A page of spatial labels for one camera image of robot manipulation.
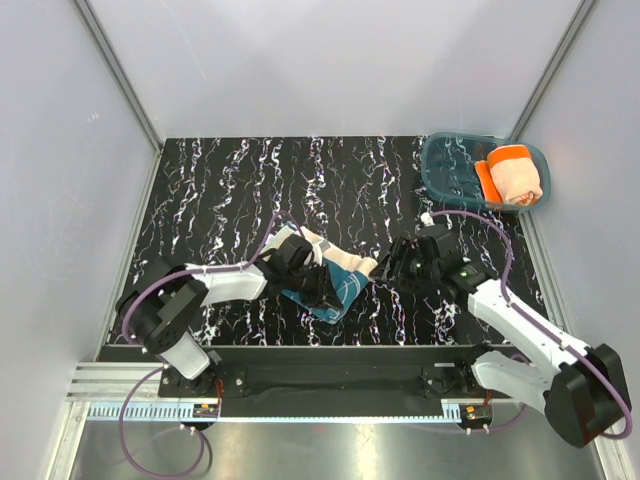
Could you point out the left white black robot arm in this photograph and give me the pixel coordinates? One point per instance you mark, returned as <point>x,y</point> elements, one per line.
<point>157,314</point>

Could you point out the teal Doraemon towel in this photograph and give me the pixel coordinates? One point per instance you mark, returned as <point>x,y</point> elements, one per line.
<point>349,275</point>

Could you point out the orange Doraemon towel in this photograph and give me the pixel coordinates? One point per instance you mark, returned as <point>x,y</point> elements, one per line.
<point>509,176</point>

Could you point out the blue transparent plastic tray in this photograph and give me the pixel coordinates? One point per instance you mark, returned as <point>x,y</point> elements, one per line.
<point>449,174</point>

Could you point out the aluminium rail frame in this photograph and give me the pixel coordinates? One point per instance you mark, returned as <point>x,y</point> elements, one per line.
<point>100,380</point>

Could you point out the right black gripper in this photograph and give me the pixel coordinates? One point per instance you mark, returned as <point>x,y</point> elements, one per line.
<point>399,250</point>

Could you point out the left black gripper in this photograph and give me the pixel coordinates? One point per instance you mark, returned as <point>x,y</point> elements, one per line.
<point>321,292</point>

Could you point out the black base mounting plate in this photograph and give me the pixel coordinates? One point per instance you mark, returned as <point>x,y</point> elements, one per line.
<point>279,404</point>

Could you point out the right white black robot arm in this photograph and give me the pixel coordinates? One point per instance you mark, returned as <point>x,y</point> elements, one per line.
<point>581,390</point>

